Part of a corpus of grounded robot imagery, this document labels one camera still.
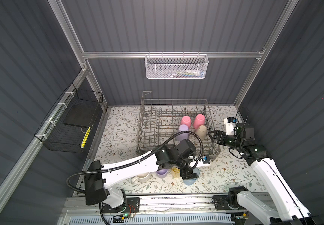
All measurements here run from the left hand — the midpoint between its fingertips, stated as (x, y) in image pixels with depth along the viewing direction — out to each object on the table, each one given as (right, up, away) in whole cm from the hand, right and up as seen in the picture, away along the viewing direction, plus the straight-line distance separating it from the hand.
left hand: (197, 167), depth 68 cm
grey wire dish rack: (-17, +21, +41) cm, 49 cm away
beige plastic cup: (+8, +15, +21) cm, 27 cm away
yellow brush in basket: (-56, +14, +1) cm, 58 cm away
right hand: (+12, +15, +8) cm, 21 cm away
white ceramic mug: (-29, -9, +8) cm, 31 cm away
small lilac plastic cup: (-18, -9, +17) cm, 26 cm away
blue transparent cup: (-1, -13, +12) cm, 17 cm away
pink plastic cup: (-2, +23, +25) cm, 34 cm away
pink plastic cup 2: (+7, +22, +26) cm, 35 cm away
